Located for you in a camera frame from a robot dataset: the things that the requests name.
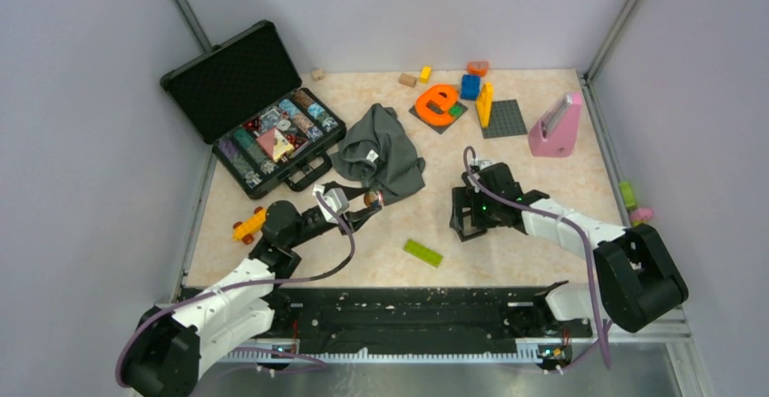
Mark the white cable duct rail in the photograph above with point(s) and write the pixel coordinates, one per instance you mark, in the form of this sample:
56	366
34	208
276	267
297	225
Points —
281	353

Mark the orange letter e block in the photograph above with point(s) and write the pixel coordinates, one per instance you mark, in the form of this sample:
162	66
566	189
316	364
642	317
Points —
433	105

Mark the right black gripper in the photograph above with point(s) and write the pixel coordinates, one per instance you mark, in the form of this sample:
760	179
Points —
468	197

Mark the small yellow block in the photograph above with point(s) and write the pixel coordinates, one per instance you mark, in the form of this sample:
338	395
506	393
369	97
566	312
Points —
425	74

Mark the lime green lego brick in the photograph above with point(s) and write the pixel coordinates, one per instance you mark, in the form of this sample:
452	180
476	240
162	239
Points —
425	254

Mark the blue lego block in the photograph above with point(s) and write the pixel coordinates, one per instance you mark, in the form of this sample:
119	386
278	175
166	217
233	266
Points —
470	87

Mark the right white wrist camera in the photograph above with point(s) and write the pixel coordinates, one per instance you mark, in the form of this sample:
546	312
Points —
478	165

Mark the grey t-shirt garment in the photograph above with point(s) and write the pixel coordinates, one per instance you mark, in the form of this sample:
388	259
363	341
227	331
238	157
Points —
377	152

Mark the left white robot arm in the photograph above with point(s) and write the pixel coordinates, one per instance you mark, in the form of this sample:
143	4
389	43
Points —
174	346

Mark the pink block outside table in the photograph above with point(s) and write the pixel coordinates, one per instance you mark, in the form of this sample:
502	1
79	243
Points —
641	215

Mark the tan wooden block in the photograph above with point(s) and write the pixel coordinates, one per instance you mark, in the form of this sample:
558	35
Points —
407	80

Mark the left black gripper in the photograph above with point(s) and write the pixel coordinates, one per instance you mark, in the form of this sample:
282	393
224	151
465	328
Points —
355	219

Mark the green block outside table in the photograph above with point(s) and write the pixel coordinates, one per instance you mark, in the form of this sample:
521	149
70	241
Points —
628	195

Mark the pink wedge stand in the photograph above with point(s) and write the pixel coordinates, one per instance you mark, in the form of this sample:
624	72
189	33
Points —
554	134

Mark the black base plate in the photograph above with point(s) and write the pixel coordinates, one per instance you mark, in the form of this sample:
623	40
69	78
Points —
420	321

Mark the pink yellow card box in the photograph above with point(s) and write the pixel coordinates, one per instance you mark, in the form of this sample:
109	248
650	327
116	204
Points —
275	144

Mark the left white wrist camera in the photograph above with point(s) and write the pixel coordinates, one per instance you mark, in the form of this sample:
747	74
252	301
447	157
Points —
331	201

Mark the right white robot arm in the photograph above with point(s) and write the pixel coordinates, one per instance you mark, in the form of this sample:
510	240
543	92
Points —
632	278

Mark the orange curved toy piece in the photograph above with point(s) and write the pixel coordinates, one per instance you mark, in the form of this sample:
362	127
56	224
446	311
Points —
478	68

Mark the small green lego brick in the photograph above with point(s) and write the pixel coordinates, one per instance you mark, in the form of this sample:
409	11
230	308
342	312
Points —
456	110

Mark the yellow red toy car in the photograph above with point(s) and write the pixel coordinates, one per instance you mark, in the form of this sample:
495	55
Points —
245	231

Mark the yellow upright lego block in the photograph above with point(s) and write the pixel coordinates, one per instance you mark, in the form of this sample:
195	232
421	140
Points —
483	104

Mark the small beige wooden cube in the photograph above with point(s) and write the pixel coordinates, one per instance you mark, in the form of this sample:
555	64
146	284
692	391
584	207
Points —
317	75

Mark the black open poker chip case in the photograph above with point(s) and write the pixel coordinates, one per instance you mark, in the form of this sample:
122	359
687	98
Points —
244	87

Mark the large grey lego baseplate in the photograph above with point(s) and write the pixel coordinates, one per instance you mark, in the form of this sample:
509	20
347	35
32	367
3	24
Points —
505	121

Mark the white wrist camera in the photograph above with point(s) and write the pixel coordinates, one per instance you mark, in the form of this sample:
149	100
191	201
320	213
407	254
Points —
331	201
478	165

